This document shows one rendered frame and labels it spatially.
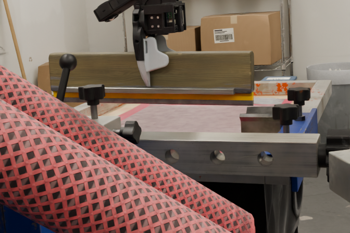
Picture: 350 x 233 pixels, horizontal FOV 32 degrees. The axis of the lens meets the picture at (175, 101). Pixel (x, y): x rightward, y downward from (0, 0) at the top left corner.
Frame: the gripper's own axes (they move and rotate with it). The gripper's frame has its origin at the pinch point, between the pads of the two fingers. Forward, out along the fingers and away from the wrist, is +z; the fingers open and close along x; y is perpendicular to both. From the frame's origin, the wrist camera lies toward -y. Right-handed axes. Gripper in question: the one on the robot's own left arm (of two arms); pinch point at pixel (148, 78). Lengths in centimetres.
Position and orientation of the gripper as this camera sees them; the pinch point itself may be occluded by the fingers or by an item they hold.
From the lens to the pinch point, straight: 116.0
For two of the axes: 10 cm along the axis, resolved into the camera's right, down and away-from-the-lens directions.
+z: 0.7, 9.8, 1.8
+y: 9.4, -0.1, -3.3
